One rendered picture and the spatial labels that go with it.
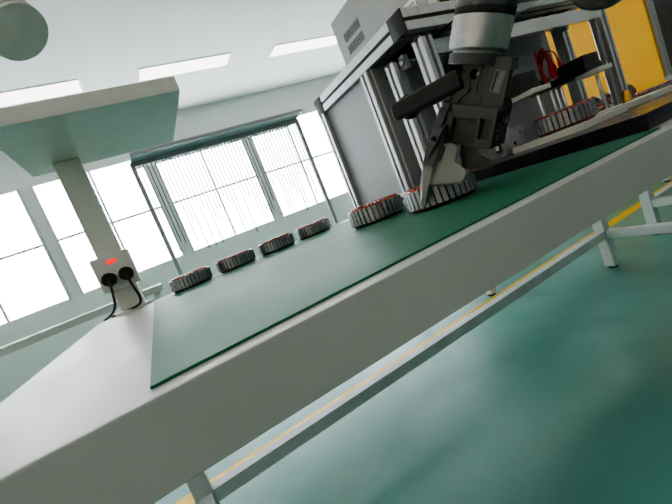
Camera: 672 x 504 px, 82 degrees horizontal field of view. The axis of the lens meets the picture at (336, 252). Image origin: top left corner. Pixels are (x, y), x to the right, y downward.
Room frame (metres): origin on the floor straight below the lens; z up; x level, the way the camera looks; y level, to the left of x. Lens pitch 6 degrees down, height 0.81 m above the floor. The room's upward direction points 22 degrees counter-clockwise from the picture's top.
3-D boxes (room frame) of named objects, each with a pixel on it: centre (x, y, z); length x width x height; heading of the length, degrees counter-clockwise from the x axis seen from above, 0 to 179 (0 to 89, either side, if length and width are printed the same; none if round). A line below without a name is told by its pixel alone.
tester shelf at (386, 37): (1.12, -0.50, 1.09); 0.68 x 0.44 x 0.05; 115
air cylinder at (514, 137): (0.91, -0.47, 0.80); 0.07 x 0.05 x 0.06; 115
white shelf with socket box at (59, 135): (0.98, 0.43, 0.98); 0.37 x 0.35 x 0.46; 115
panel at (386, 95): (1.06, -0.53, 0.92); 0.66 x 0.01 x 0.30; 115
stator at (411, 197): (0.61, -0.19, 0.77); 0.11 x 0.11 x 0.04
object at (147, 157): (4.18, 0.69, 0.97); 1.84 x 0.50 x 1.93; 115
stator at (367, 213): (0.77, -0.10, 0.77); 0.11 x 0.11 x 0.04
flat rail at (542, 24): (0.92, -0.59, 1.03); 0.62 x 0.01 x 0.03; 115
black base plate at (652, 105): (0.84, -0.63, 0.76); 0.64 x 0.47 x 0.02; 115
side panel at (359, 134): (1.06, -0.17, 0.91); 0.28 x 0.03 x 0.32; 25
